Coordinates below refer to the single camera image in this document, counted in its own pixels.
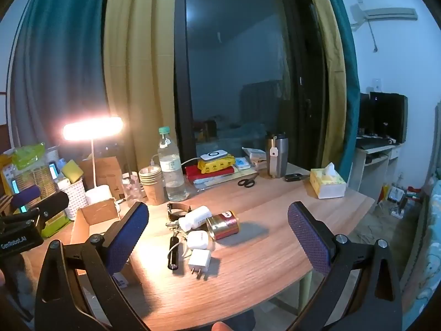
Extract white medicine box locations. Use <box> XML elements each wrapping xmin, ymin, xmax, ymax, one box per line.
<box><xmin>242</xmin><ymin>147</ymin><xmax>267</xmax><ymax>169</ymax></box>

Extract black flashlight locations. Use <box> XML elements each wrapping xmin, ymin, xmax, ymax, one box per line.
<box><xmin>167</xmin><ymin>235</ymin><xmax>190</xmax><ymax>271</ymax></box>

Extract stack of brown paper cups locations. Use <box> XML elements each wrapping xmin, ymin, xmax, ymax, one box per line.
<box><xmin>138</xmin><ymin>166</ymin><xmax>166</xmax><ymax>205</ymax></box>

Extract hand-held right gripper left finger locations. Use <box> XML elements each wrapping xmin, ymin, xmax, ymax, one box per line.
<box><xmin>34</xmin><ymin>202</ymin><xmax>162</xmax><ymax>331</ymax></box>

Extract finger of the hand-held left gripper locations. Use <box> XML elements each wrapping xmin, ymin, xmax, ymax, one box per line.
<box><xmin>11</xmin><ymin>184</ymin><xmax>42</xmax><ymax>207</ymax></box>
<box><xmin>10</xmin><ymin>191</ymin><xmax>70</xmax><ymax>230</ymax></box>

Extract white power bank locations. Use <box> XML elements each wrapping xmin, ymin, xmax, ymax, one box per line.
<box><xmin>200</xmin><ymin>149</ymin><xmax>228</xmax><ymax>161</ymax></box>

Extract yellow curtain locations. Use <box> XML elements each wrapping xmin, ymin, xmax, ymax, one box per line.
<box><xmin>301</xmin><ymin>0</ymin><xmax>348</xmax><ymax>176</ymax></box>
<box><xmin>103</xmin><ymin>0</ymin><xmax>188</xmax><ymax>180</ymax></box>

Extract yellow wet wipes pack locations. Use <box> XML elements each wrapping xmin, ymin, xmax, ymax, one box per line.
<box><xmin>197</xmin><ymin>155</ymin><xmax>236</xmax><ymax>174</ymax></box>

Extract black keyboard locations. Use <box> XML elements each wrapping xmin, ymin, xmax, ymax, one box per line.
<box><xmin>356</xmin><ymin>140</ymin><xmax>390</xmax><ymax>150</ymax></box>

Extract red flat packet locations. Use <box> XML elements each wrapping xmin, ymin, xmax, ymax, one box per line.
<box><xmin>185</xmin><ymin>165</ymin><xmax>236</xmax><ymax>181</ymax></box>

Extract white earbuds case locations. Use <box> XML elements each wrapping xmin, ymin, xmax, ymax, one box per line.
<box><xmin>186</xmin><ymin>230</ymin><xmax>211</xmax><ymax>250</ymax></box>

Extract yellow sponge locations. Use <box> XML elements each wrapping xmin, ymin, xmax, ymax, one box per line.
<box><xmin>61</xmin><ymin>159</ymin><xmax>83</xmax><ymax>183</ymax></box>

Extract brown printed cardboard box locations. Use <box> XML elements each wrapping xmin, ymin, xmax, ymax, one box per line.
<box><xmin>77</xmin><ymin>156</ymin><xmax>126</xmax><ymax>201</ymax></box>

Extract white desk lamp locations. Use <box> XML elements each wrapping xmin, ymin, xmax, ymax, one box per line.
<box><xmin>63</xmin><ymin>116</ymin><xmax>123</xmax><ymax>214</ymax></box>

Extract white plastic packet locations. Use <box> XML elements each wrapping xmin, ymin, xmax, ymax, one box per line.
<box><xmin>192</xmin><ymin>175</ymin><xmax>242</xmax><ymax>188</ymax></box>

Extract green pack of paper cups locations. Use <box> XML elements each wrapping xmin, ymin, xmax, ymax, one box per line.
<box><xmin>0</xmin><ymin>141</ymin><xmax>73</xmax><ymax>238</ymax></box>

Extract white air conditioner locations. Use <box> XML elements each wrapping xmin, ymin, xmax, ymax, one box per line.
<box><xmin>349</xmin><ymin>5</ymin><xmax>417</xmax><ymax>28</ymax></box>

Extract dark glass sliding door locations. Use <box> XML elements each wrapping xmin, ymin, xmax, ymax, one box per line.
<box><xmin>174</xmin><ymin>0</ymin><xmax>328</xmax><ymax>173</ymax></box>

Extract white pill bottle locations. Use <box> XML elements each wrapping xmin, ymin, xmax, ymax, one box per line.
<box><xmin>178</xmin><ymin>206</ymin><xmax>212</xmax><ymax>232</ymax></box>

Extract teal curtain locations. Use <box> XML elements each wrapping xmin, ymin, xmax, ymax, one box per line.
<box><xmin>317</xmin><ymin>0</ymin><xmax>361</xmax><ymax>180</ymax></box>
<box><xmin>10</xmin><ymin>0</ymin><xmax>114</xmax><ymax>166</ymax></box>

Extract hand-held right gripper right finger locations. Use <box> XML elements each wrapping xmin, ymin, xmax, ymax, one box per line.
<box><xmin>285</xmin><ymin>201</ymin><xmax>404</xmax><ymax>331</ymax></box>

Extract clear plastic water bottle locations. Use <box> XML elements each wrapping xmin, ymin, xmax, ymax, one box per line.
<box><xmin>157</xmin><ymin>126</ymin><xmax>190</xmax><ymax>202</ymax></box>

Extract yellow tissue box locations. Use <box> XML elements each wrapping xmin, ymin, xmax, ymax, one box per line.
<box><xmin>309</xmin><ymin>163</ymin><xmax>346</xmax><ymax>199</ymax></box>

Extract white computer desk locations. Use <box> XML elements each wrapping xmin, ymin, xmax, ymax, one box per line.
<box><xmin>355</xmin><ymin>134</ymin><xmax>402</xmax><ymax>201</ymax></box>

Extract brown strap wristwatch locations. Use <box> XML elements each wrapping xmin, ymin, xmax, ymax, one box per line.
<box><xmin>167</xmin><ymin>202</ymin><xmax>192</xmax><ymax>220</ymax></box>

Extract white charger plug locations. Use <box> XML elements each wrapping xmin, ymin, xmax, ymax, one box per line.
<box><xmin>188</xmin><ymin>248</ymin><xmax>211</xmax><ymax>280</ymax></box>

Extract steel tumbler with tag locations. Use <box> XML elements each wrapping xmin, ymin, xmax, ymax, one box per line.
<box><xmin>265</xmin><ymin>133</ymin><xmax>289</xmax><ymax>179</ymax></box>

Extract white perforated plastic basket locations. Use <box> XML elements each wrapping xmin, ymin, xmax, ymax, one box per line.
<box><xmin>57</xmin><ymin>177</ymin><xmax>87</xmax><ymax>221</ymax></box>

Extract red tin can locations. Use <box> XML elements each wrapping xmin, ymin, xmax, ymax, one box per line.
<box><xmin>206</xmin><ymin>210</ymin><xmax>239</xmax><ymax>241</ymax></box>

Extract black computer monitor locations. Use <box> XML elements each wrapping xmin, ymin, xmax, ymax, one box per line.
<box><xmin>370</xmin><ymin>91</ymin><xmax>409</xmax><ymax>143</ymax></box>

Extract black handled scissors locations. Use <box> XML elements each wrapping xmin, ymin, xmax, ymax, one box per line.
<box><xmin>238</xmin><ymin>174</ymin><xmax>259</xmax><ymax>188</ymax></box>

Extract pale yellow envelope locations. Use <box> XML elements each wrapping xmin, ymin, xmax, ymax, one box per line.
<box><xmin>188</xmin><ymin>170</ymin><xmax>260</xmax><ymax>188</ymax></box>

